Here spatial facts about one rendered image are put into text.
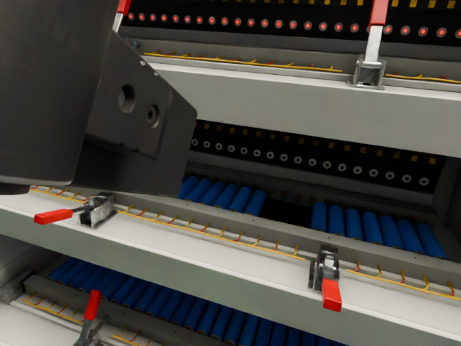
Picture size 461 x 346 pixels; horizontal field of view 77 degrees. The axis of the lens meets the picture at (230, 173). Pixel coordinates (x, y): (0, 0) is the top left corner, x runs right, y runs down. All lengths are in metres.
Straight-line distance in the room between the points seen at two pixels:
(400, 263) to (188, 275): 0.21
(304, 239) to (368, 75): 0.17
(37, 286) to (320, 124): 0.47
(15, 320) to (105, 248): 0.23
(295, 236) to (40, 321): 0.39
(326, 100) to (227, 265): 0.18
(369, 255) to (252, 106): 0.19
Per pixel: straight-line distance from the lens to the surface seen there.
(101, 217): 0.38
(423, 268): 0.35
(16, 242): 0.57
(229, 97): 0.28
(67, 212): 0.34
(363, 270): 0.33
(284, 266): 0.32
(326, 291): 0.24
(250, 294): 0.31
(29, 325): 0.54
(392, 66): 0.35
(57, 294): 0.53
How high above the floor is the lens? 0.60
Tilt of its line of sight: 7 degrees down
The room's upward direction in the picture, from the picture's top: 9 degrees clockwise
